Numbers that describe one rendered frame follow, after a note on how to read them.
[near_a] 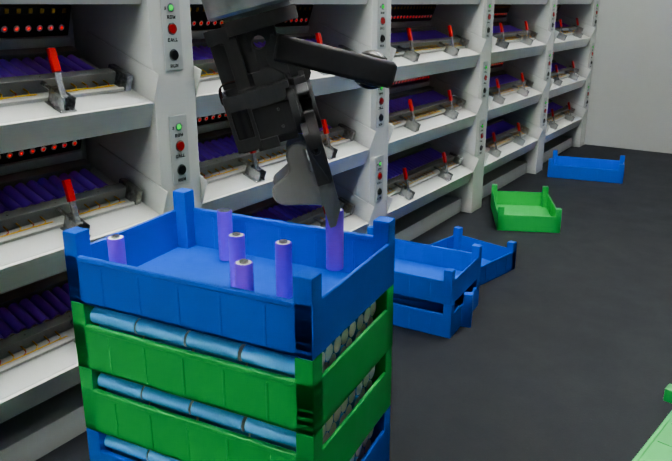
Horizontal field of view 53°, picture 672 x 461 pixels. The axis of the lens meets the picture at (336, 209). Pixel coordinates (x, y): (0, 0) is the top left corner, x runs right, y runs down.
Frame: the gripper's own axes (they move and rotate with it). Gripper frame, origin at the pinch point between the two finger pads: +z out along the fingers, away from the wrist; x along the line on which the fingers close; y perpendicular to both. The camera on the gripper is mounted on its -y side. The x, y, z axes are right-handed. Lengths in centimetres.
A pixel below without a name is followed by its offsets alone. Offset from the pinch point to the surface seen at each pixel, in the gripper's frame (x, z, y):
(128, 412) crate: -1.4, 16.6, 28.0
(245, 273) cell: 3.0, 2.9, 10.1
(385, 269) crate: -4.8, 9.8, -3.4
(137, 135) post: -54, -6, 30
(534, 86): -219, 39, -92
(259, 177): -72, 11, 14
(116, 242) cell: -5.5, -1.2, 23.8
